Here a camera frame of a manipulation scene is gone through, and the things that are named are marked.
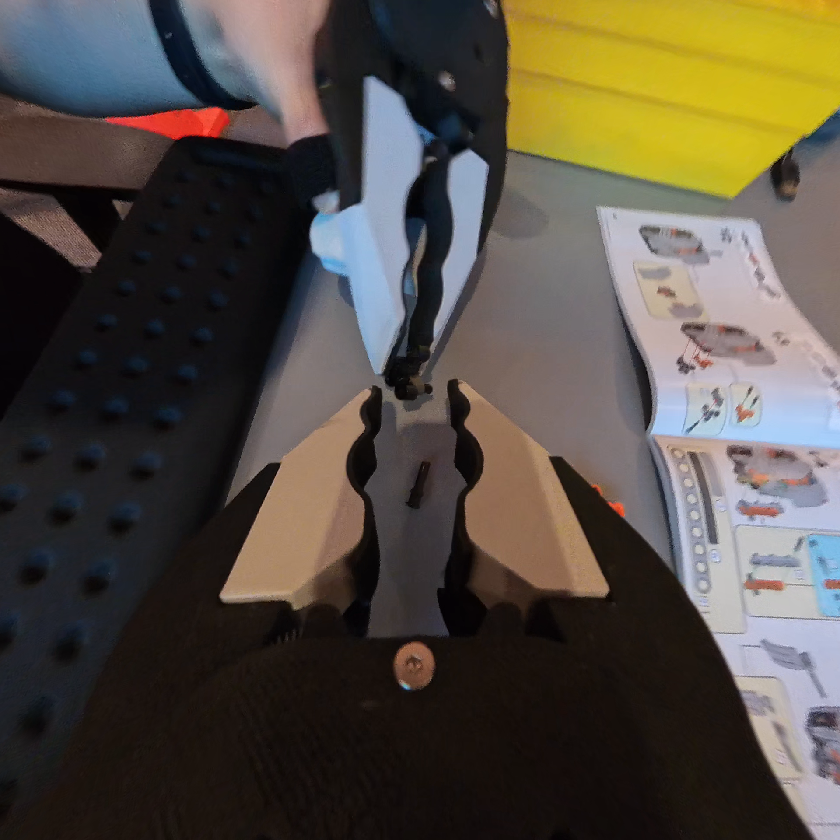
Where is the yellow plastic bin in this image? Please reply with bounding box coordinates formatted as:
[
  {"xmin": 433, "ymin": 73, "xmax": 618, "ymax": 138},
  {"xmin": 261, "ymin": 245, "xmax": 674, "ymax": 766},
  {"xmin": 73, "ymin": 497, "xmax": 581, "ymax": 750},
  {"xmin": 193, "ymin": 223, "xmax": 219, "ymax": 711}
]
[{"xmin": 502, "ymin": 0, "xmax": 840, "ymax": 200}]

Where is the black connector cluster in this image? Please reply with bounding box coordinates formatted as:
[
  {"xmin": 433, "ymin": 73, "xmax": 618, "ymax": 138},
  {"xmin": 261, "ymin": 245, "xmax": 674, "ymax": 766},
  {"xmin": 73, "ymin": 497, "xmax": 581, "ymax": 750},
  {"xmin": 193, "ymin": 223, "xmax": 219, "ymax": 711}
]
[{"xmin": 384, "ymin": 346, "xmax": 434, "ymax": 402}]

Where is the orange strip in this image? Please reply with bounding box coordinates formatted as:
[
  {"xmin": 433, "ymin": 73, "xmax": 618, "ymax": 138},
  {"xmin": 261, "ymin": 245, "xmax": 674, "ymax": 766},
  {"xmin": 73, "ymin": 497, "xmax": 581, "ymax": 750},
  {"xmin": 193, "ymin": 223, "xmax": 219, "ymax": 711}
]
[{"xmin": 104, "ymin": 107, "xmax": 232, "ymax": 140}]

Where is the black connector pin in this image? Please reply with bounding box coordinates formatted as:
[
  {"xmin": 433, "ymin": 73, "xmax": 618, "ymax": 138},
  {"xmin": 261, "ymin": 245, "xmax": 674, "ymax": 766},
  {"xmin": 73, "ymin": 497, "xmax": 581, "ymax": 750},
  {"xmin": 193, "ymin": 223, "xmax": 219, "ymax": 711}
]
[{"xmin": 405, "ymin": 460, "xmax": 433, "ymax": 511}]

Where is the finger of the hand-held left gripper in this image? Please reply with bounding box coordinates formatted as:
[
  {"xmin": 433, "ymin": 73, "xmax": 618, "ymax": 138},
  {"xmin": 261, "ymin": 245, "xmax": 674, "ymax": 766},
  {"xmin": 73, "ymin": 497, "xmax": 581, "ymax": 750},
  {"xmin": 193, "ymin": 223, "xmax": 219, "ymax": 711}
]
[
  {"xmin": 348, "ymin": 75, "xmax": 426, "ymax": 376},
  {"xmin": 406, "ymin": 141, "xmax": 491, "ymax": 370}
]

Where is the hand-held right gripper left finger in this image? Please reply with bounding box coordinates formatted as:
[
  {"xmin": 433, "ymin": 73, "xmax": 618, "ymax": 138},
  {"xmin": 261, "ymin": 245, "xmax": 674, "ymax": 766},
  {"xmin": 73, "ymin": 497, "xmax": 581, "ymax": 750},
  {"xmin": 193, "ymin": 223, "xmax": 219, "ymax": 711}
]
[{"xmin": 218, "ymin": 386, "xmax": 384, "ymax": 636}]

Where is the black wristband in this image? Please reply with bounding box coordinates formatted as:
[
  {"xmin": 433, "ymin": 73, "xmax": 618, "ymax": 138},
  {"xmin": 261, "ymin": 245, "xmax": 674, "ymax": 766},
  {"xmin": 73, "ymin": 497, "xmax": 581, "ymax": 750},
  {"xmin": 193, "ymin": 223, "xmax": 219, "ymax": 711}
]
[{"xmin": 147, "ymin": 0, "xmax": 258, "ymax": 111}]

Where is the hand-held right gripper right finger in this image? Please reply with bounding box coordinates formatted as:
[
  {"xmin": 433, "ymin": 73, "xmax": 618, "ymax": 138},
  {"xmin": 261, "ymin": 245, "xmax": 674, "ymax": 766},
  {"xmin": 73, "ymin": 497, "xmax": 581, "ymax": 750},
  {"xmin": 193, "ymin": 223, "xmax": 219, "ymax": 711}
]
[{"xmin": 437, "ymin": 378, "xmax": 611, "ymax": 636}]

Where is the person's left hand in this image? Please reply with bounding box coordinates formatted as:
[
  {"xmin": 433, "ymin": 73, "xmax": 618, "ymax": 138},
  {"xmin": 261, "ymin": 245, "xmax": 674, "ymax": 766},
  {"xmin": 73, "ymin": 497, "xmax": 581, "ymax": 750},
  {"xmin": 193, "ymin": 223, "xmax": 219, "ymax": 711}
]
[{"xmin": 190, "ymin": 0, "xmax": 336, "ymax": 148}]

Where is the open instruction booklet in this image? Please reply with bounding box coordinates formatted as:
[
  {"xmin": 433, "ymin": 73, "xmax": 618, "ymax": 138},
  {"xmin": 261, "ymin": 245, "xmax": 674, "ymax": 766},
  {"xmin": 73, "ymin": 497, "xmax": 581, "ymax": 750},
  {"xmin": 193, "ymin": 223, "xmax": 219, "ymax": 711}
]
[{"xmin": 595, "ymin": 205, "xmax": 840, "ymax": 840}]

